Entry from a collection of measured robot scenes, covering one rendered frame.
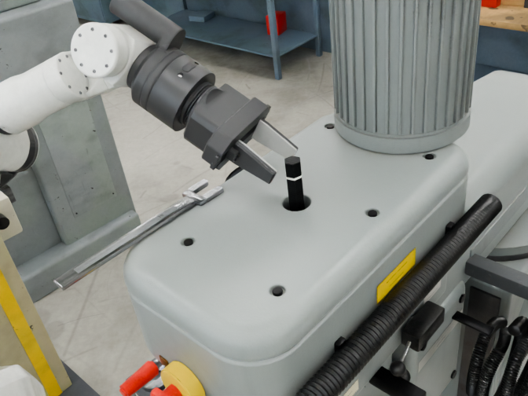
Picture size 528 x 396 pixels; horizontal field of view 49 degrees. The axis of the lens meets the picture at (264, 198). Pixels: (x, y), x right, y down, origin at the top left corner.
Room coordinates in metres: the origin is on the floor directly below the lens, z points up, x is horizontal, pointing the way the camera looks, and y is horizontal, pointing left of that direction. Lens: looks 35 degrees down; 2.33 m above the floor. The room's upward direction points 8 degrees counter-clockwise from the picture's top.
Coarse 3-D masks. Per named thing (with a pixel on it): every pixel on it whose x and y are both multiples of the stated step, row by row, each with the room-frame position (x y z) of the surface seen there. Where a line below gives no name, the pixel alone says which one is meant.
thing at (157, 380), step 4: (152, 360) 1.07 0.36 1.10; (160, 368) 1.03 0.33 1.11; (160, 372) 1.02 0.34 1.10; (156, 376) 1.01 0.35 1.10; (160, 376) 1.00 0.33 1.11; (152, 380) 0.99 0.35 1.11; (156, 380) 0.99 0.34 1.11; (160, 380) 0.99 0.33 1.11; (148, 384) 0.98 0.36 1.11; (152, 384) 0.98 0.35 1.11; (156, 384) 0.98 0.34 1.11; (160, 384) 0.97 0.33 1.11; (144, 388) 0.97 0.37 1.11; (148, 388) 0.97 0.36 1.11; (152, 388) 0.97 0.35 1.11; (160, 388) 0.97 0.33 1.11; (164, 388) 0.97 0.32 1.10; (136, 392) 0.98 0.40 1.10; (140, 392) 0.97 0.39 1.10; (144, 392) 0.97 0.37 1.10; (148, 392) 0.97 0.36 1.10
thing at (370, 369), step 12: (444, 276) 0.65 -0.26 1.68; (444, 288) 0.65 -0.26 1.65; (432, 300) 0.62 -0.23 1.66; (396, 336) 0.55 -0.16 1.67; (384, 348) 0.53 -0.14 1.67; (396, 348) 0.56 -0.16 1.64; (372, 360) 0.51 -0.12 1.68; (384, 360) 0.53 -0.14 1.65; (360, 372) 0.49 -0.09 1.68; (372, 372) 0.51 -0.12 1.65; (348, 384) 0.47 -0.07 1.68; (360, 384) 0.49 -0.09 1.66
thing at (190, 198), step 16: (192, 192) 0.65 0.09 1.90; (208, 192) 0.65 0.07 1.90; (176, 208) 0.62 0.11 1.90; (144, 224) 0.60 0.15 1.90; (160, 224) 0.59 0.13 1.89; (128, 240) 0.57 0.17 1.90; (96, 256) 0.54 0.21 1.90; (112, 256) 0.54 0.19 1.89; (80, 272) 0.52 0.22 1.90; (64, 288) 0.50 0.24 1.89
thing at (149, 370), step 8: (144, 368) 0.52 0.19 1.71; (152, 368) 0.52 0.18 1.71; (136, 376) 0.51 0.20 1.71; (144, 376) 0.51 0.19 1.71; (152, 376) 0.52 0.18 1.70; (128, 384) 0.50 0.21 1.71; (136, 384) 0.50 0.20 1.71; (144, 384) 0.51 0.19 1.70; (120, 392) 0.50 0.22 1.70; (128, 392) 0.49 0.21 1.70
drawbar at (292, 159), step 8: (288, 160) 0.61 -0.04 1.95; (296, 160) 0.60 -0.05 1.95; (288, 168) 0.60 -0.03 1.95; (296, 168) 0.60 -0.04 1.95; (288, 176) 0.60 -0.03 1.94; (296, 176) 0.60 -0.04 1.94; (288, 184) 0.60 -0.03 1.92; (296, 184) 0.60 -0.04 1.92; (288, 192) 0.60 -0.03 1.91; (296, 192) 0.60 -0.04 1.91; (296, 200) 0.60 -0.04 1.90; (296, 208) 0.60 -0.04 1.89; (304, 208) 0.60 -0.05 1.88
